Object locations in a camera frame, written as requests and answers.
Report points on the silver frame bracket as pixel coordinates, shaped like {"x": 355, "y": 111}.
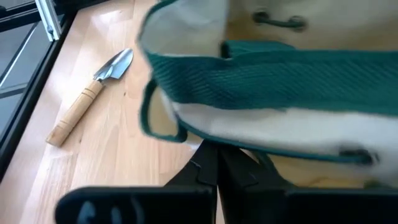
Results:
{"x": 48, "y": 18}

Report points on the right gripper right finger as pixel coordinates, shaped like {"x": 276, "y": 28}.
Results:
{"x": 311, "y": 208}

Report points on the black aluminium table frame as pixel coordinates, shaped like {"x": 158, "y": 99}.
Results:
{"x": 32, "y": 93}

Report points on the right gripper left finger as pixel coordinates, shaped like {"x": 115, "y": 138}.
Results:
{"x": 140, "y": 205}

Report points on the cream gardening bag green trim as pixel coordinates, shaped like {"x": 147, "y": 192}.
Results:
{"x": 264, "y": 81}

